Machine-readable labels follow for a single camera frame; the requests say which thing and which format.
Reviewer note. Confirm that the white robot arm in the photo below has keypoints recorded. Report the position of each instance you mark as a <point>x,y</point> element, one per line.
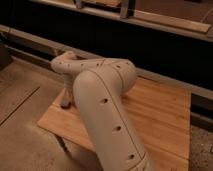
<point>96,86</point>

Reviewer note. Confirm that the wooden table leg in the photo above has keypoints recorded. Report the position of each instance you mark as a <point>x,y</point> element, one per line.
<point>62,143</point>

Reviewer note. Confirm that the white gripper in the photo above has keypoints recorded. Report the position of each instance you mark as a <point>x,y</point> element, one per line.
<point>68,83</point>

